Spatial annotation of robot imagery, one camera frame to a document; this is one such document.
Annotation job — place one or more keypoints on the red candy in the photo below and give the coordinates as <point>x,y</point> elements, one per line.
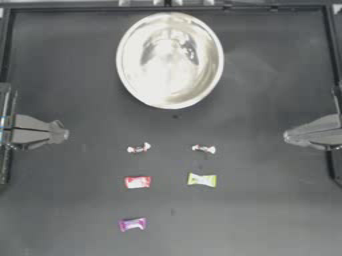
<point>138,182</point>

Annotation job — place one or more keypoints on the green candy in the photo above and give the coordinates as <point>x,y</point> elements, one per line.
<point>202,180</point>

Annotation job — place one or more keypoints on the purple candy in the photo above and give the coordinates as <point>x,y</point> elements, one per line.
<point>132,224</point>

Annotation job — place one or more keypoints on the steel bowl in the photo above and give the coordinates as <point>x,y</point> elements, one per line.
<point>142,83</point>

